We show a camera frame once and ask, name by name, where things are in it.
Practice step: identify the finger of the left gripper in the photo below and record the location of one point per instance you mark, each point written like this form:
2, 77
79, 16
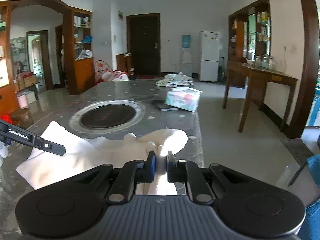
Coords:
49, 146

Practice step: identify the wooden display cabinet right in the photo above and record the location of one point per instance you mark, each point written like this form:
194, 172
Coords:
250, 32

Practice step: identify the cream white garment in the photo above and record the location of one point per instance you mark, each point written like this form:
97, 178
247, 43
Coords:
43, 168

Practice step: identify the gloved left hand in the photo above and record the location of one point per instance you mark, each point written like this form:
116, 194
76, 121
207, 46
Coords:
4, 152

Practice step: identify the wooden shelf cabinet left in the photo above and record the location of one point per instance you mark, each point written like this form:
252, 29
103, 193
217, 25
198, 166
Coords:
77, 50

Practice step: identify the round black induction cooktop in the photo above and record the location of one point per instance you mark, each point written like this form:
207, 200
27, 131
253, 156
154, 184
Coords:
108, 116

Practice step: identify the water dispenser with blue bottle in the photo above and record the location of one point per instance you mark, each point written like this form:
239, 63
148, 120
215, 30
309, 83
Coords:
186, 56

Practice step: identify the tissue box pack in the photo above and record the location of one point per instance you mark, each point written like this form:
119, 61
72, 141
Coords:
185, 98

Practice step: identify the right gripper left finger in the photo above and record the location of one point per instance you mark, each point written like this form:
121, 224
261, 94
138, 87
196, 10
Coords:
131, 174

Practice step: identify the door mat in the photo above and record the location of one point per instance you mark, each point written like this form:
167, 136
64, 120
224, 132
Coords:
298, 150

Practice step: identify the dark wooden entrance door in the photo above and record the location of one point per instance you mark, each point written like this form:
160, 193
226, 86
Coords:
144, 43

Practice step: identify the wooden console table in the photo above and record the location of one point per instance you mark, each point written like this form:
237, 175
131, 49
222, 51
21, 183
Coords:
258, 78

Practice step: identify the polka dot play tent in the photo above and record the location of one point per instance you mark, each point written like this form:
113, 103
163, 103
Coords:
104, 73

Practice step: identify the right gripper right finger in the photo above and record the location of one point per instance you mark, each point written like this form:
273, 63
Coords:
193, 177

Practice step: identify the white refrigerator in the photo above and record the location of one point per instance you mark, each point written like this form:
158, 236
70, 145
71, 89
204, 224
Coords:
209, 56

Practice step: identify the crumpled patterned cloth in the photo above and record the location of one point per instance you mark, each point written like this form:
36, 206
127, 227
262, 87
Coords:
175, 80

